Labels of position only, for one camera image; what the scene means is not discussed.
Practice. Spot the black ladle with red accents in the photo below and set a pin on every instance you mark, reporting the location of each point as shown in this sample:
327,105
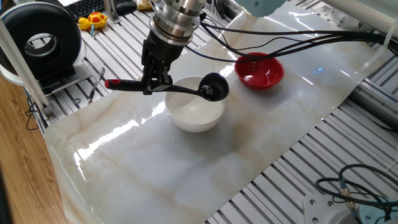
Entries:
124,85

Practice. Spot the slim screwdriver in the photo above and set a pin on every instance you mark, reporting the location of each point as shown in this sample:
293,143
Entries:
96,84

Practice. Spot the black keyboard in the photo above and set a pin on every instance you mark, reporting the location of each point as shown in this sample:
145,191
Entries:
84,7

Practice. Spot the white ceramic bowl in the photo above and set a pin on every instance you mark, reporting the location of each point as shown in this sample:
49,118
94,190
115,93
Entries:
192,115

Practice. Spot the black computer mouse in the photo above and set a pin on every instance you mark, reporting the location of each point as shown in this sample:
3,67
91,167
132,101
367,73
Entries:
126,7

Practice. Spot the marble pattern table mat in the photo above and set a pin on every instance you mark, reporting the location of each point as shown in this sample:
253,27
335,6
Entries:
155,174

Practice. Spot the metal washer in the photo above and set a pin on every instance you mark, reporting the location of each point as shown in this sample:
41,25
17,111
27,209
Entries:
75,101

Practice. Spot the white device base plate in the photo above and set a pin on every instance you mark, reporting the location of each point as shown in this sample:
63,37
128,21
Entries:
77,74

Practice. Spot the aluminium frame post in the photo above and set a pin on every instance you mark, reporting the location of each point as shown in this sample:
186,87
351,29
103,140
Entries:
23,70
110,11

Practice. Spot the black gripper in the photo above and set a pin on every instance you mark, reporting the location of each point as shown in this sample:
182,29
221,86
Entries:
163,49

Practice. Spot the small blue stick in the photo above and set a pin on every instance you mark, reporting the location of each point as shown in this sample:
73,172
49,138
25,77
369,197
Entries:
92,31

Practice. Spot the yellow turtle toy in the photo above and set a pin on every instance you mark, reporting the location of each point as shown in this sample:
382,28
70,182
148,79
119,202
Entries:
96,18

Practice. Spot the white zip tie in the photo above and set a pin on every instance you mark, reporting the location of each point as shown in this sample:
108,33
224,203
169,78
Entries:
390,37

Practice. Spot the yellow packet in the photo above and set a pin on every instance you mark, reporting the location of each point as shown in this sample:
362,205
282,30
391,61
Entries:
144,4

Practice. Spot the red bowl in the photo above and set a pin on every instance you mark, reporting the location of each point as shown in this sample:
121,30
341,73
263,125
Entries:
258,73

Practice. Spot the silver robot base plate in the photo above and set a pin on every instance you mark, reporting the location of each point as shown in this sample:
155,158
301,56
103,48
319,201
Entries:
314,208

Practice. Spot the silver corner bracket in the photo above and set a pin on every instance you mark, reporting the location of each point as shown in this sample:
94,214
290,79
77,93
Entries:
49,114

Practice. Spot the silver force torque sensor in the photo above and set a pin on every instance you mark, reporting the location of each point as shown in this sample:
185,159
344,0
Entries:
177,21

